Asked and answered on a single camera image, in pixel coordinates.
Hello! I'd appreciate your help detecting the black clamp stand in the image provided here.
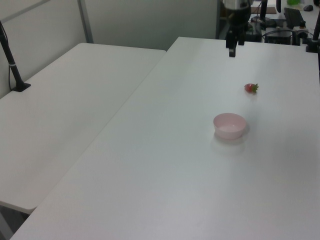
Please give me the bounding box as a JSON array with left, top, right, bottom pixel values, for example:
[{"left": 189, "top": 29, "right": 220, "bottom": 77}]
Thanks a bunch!
[{"left": 304, "top": 18, "right": 320, "bottom": 53}]

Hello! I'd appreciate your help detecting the grey partition post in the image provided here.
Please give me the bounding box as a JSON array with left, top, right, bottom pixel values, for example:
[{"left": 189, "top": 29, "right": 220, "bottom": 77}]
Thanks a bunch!
[{"left": 77, "top": 0, "right": 94, "bottom": 44}]

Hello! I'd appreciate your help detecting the black camera stand pole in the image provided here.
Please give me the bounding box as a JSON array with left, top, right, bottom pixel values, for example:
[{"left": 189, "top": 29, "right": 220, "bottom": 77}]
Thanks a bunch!
[{"left": 0, "top": 20, "right": 32, "bottom": 94}]

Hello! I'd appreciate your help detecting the black monitor stand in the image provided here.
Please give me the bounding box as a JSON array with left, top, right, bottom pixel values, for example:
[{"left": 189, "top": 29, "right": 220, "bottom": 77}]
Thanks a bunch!
[{"left": 250, "top": 0, "right": 277, "bottom": 29}]

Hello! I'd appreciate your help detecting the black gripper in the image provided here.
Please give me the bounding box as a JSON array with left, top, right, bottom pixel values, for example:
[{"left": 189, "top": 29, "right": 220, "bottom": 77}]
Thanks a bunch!
[{"left": 224, "top": 5, "right": 252, "bottom": 58}]

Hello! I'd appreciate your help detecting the black keyboard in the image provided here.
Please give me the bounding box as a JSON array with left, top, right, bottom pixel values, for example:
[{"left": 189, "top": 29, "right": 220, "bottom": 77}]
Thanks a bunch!
[{"left": 283, "top": 7, "right": 306, "bottom": 27}]

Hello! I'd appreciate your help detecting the pink plastic bowl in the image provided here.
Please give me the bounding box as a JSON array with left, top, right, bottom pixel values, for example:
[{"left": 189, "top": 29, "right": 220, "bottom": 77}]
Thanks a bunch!
[{"left": 212, "top": 112, "right": 247, "bottom": 140}]

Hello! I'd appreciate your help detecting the black electronics box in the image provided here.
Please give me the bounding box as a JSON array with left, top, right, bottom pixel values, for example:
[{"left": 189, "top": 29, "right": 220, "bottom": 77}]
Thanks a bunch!
[{"left": 264, "top": 29, "right": 294, "bottom": 45}]

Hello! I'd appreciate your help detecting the red strawberry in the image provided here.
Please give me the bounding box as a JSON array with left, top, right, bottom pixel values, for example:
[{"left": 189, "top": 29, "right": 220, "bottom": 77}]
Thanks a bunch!
[{"left": 243, "top": 83, "right": 260, "bottom": 96}]

